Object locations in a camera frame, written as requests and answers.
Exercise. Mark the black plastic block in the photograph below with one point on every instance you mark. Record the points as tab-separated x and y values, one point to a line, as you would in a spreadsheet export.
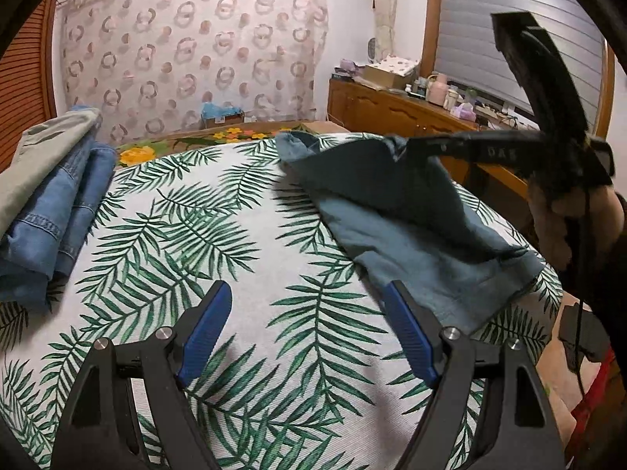
583	330

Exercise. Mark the dotted cloth covered box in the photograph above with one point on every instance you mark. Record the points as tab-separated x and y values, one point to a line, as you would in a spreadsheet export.
392	71

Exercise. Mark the small purple item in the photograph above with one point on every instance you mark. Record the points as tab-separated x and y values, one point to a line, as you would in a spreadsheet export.
349	65

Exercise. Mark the pink mattress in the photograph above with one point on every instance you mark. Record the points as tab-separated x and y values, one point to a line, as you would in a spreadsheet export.
553	387

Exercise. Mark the wooden louvre door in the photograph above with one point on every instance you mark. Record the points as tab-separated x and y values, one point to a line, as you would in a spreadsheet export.
27	83

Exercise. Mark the wooden window frame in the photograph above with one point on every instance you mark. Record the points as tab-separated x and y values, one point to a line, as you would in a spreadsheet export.
431	24

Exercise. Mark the red cloth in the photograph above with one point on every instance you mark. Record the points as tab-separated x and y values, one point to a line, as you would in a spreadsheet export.
595	401

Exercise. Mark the purple tissue packet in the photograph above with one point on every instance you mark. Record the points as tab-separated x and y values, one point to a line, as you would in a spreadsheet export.
465	111

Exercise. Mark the person's right hand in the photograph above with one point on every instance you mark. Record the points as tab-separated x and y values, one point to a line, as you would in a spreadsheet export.
551	227

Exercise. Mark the folded grey-green pants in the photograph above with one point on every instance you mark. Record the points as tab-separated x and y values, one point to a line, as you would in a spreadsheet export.
39	152

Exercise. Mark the cardboard box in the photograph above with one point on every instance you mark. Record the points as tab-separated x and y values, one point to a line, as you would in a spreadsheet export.
225	120

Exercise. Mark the cream curtain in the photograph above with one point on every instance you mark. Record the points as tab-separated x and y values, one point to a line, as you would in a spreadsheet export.
384	10

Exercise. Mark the pink thermos jug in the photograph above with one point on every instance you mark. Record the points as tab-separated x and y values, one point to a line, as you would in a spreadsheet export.
437	90

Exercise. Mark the teal pants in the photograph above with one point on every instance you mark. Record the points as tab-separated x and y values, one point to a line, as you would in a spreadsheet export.
392	215

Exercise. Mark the floral blanket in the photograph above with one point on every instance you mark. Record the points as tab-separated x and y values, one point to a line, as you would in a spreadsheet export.
147	149

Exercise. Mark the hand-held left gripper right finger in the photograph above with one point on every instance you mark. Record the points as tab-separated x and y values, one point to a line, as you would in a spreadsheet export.
409	333

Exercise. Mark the wooden sideboard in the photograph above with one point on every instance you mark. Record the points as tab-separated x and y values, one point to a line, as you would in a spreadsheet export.
392	107

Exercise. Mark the leaf print bed sheet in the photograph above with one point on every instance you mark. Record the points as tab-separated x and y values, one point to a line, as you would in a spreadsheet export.
196	235

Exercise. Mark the circle pattern curtain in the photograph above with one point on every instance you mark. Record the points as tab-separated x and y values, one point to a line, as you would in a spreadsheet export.
196	49

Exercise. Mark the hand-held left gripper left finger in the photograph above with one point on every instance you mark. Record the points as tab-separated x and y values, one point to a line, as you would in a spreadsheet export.
208	325

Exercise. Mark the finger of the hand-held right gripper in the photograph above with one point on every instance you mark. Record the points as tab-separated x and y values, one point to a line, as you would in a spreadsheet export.
470	147

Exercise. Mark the folded blue denim jeans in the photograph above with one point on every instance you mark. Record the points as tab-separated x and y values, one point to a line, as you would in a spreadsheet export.
63	205

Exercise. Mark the round grey mirror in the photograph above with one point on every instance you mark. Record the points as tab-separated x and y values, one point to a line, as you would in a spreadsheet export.
373	50

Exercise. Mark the grey window blind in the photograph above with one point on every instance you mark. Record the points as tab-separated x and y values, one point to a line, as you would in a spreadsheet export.
480	34

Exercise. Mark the person's right forearm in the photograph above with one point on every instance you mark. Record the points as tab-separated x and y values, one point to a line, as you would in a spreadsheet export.
607	264

